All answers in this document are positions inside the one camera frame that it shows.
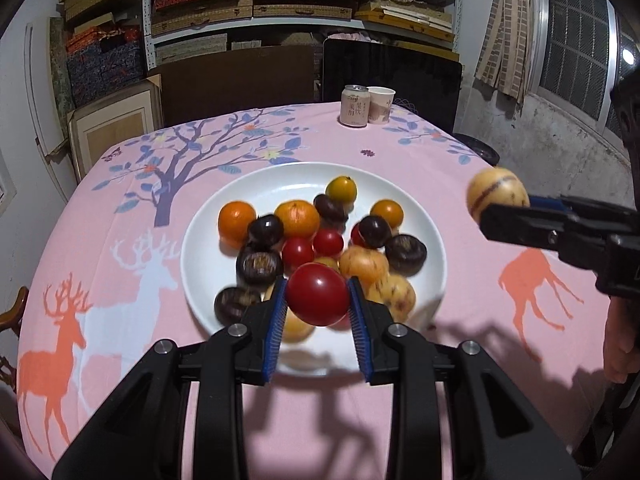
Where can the red cherry tomato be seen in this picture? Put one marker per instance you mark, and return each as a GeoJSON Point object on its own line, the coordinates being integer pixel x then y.
{"type": "Point", "coordinates": [342, 322]}
{"type": "Point", "coordinates": [356, 235]}
{"type": "Point", "coordinates": [297, 252]}
{"type": "Point", "coordinates": [320, 294]}
{"type": "Point", "coordinates": [327, 241]}

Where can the person's right hand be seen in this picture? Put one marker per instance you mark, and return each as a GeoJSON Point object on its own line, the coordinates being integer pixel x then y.
{"type": "Point", "coordinates": [622, 340]}

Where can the white leaning board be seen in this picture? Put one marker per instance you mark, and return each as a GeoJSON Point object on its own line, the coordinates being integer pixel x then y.
{"type": "Point", "coordinates": [45, 110]}

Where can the stack of blue patterned boxes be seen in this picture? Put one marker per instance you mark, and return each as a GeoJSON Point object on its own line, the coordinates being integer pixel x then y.
{"type": "Point", "coordinates": [100, 67]}

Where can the black round stool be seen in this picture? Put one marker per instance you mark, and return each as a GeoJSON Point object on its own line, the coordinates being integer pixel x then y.
{"type": "Point", "coordinates": [480, 147]}

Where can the brick pattern hanging curtain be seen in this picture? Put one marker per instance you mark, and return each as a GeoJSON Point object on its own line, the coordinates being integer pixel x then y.
{"type": "Point", "coordinates": [505, 35]}

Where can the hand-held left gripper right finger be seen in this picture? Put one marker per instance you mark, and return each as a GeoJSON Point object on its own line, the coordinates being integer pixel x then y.
{"type": "Point", "coordinates": [360, 330]}

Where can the grated window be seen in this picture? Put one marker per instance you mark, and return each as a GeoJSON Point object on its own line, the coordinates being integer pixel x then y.
{"type": "Point", "coordinates": [575, 45]}

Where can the white metal shelf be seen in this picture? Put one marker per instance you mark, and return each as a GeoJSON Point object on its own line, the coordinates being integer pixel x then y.
{"type": "Point", "coordinates": [148, 20]}

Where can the wooden picture frame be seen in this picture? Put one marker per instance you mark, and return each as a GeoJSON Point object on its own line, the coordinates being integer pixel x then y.
{"type": "Point", "coordinates": [115, 130]}

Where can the small yellow-orange citrus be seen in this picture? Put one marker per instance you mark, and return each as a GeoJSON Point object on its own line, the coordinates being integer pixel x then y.
{"type": "Point", "coordinates": [341, 189]}

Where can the white plate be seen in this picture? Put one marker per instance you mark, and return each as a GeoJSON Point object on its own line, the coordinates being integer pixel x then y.
{"type": "Point", "coordinates": [280, 185]}

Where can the brown board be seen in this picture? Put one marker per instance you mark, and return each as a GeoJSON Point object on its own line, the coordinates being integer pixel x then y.
{"type": "Point", "coordinates": [235, 85]}

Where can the small orange citrus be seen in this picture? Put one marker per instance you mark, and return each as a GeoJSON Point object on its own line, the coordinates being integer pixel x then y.
{"type": "Point", "coordinates": [386, 212]}

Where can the pink deer print tablecloth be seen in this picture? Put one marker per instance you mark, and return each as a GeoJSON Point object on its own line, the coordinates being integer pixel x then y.
{"type": "Point", "coordinates": [125, 240]}

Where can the small yellow pepino melon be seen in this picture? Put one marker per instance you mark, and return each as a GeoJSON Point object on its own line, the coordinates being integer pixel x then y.
{"type": "Point", "coordinates": [327, 261]}

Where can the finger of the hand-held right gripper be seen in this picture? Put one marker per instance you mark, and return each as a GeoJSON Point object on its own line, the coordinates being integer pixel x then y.
{"type": "Point", "coordinates": [545, 202]}
{"type": "Point", "coordinates": [510, 225]}

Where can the pink paper cup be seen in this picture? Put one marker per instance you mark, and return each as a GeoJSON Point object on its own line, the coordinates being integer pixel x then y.
{"type": "Point", "coordinates": [382, 107]}

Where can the dark purple plum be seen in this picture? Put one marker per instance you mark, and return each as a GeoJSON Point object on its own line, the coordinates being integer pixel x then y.
{"type": "Point", "coordinates": [265, 230]}
{"type": "Point", "coordinates": [331, 207]}

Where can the mandarin orange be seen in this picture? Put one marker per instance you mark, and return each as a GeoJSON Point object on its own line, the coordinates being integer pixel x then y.
{"type": "Point", "coordinates": [236, 219]}
{"type": "Point", "coordinates": [296, 217]}

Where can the carved wooden chair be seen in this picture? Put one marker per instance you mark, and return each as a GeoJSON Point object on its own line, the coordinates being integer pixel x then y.
{"type": "Point", "coordinates": [12, 310]}

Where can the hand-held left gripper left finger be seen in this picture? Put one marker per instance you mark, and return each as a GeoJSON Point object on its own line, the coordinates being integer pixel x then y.
{"type": "Point", "coordinates": [275, 330]}

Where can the pink drink can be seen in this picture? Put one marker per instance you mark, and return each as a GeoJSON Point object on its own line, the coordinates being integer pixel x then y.
{"type": "Point", "coordinates": [355, 107]}

